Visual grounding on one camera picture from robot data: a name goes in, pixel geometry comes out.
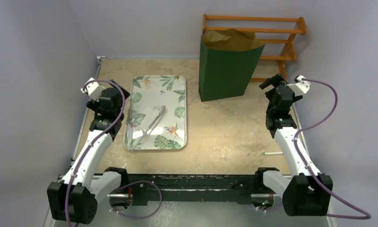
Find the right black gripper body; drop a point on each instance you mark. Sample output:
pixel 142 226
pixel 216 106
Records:
pixel 273 83

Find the metal tongs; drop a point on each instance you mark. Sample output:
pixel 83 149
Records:
pixel 147 131

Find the orange wooden shelf rack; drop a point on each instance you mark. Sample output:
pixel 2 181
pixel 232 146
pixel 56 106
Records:
pixel 288 52

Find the green white marker pen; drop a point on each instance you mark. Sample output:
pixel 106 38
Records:
pixel 272 153

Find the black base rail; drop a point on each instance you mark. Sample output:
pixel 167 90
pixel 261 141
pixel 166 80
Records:
pixel 240 189

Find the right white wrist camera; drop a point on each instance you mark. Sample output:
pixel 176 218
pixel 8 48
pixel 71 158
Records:
pixel 300 87

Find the green paper bag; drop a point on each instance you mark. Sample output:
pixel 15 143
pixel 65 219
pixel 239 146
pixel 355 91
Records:
pixel 228 59

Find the leaf pattern serving tray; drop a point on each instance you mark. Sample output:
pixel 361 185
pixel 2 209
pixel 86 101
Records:
pixel 148 94

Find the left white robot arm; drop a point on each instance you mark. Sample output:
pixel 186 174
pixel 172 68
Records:
pixel 75 197

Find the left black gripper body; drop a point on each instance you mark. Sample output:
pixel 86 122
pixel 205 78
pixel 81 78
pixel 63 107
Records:
pixel 95 105

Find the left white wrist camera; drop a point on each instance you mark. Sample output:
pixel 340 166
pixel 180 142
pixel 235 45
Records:
pixel 93 89

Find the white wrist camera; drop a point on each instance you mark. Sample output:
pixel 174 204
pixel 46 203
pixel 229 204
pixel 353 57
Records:
pixel 300 87
pixel 93 89

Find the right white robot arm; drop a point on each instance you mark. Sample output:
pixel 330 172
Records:
pixel 304 194

